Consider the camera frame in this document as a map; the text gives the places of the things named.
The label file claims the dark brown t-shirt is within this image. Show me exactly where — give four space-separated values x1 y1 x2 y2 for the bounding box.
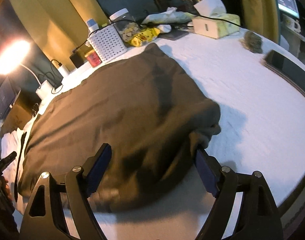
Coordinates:
18 43 221 212

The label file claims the person's left hand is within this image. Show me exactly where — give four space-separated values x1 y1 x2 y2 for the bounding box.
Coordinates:
0 176 12 203

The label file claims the brown cardboard box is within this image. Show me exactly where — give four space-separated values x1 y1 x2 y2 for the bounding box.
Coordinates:
0 96 41 138

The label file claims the black tablet screen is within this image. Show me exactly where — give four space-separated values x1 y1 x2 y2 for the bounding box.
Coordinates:
0 77 21 122

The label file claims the white usb charger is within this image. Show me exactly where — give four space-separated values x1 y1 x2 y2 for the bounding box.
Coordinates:
58 64 70 77

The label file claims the black power adapter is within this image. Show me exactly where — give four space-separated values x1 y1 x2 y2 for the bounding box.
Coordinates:
70 51 85 68

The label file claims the red tin can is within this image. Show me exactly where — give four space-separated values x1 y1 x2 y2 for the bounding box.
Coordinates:
84 49 102 68

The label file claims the white desk lamp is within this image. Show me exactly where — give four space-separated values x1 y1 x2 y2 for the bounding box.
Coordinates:
0 39 54 100

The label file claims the white perforated plastic basket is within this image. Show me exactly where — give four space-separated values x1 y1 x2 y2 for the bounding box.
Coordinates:
88 25 127 63

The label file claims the blue white bottle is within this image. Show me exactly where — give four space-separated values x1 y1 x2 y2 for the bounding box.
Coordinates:
86 18 99 34

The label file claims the black smartphone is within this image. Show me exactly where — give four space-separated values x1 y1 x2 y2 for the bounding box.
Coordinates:
158 29 189 41

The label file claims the yellow duck snack bag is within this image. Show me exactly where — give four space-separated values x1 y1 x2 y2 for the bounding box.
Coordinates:
128 28 161 47

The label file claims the clear jar with white lid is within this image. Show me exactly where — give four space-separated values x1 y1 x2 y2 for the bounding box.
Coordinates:
109 8 140 42

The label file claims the white small box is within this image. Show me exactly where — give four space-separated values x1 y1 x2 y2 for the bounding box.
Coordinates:
192 17 226 39

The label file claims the tissue pack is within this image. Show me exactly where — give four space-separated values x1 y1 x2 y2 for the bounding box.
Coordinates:
142 7 196 24

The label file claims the black charger cable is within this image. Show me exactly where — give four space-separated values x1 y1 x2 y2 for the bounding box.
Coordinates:
37 59 65 95

